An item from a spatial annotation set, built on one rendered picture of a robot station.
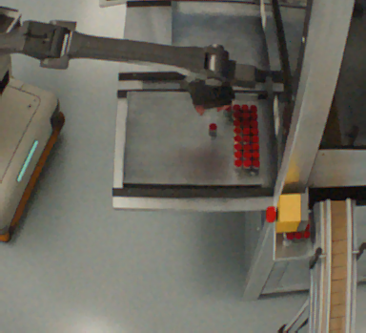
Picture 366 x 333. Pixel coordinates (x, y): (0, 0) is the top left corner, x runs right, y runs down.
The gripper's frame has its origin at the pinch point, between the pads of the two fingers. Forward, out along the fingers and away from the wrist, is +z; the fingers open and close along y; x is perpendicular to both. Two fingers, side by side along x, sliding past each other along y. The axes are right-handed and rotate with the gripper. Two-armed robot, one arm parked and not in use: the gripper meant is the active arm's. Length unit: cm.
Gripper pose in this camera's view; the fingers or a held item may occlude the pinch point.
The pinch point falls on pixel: (209, 110)
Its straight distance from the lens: 188.1
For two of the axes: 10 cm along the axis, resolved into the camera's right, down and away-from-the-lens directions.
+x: -2.6, -8.6, 4.4
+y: 9.7, -2.1, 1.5
